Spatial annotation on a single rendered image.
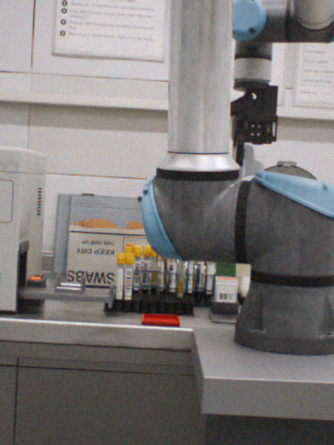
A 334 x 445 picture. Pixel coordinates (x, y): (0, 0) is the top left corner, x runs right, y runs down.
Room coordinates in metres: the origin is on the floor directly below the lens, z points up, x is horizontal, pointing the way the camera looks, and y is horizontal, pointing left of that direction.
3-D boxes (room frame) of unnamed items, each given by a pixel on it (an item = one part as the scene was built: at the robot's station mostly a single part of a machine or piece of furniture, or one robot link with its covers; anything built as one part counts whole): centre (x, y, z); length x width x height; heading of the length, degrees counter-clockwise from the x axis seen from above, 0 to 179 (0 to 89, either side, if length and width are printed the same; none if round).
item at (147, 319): (1.31, 0.00, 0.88); 0.07 x 0.07 x 0.01; 1
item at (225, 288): (1.38, -0.12, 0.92); 0.05 x 0.04 x 0.06; 179
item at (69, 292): (1.34, 0.20, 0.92); 0.21 x 0.07 x 0.05; 91
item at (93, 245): (1.73, 0.10, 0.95); 0.29 x 0.25 x 0.15; 1
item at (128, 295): (1.43, 0.03, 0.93); 0.17 x 0.09 x 0.11; 91
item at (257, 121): (1.45, -0.16, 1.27); 0.09 x 0.08 x 0.12; 91
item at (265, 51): (1.45, -0.15, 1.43); 0.09 x 0.08 x 0.11; 166
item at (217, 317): (1.38, -0.12, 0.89); 0.09 x 0.05 x 0.04; 179
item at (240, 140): (1.43, -0.13, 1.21); 0.05 x 0.02 x 0.09; 1
